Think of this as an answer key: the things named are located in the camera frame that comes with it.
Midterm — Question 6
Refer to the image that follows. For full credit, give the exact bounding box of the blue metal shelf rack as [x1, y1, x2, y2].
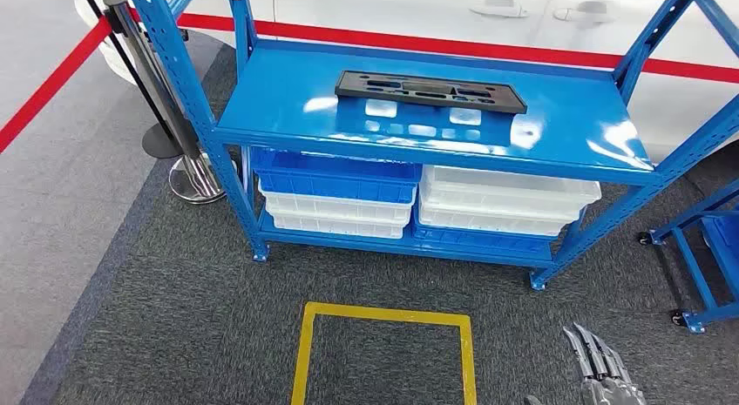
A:
[124, 0, 739, 292]

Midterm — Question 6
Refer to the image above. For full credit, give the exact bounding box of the chrome stanchion post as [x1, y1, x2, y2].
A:
[102, 0, 227, 206]

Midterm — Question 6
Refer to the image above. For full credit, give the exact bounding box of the blue wheeled cart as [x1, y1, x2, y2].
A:
[637, 177, 739, 334]

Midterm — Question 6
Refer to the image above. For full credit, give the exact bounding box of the white car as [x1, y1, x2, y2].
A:
[71, 0, 739, 164]

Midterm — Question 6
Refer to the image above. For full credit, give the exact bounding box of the red barrier belt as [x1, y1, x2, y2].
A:
[127, 9, 739, 85]
[0, 16, 113, 155]

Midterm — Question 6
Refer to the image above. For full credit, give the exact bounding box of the yellow floor tape square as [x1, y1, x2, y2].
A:
[290, 300, 478, 405]

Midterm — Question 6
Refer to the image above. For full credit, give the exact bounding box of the white plastic bin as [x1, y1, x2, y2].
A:
[266, 210, 408, 240]
[417, 203, 570, 237]
[419, 164, 602, 222]
[258, 186, 417, 226]

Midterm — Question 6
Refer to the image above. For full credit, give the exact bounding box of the black plastic panel part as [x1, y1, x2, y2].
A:
[335, 70, 528, 115]

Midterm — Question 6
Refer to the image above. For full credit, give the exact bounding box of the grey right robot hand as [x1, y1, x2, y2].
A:
[524, 323, 647, 405]

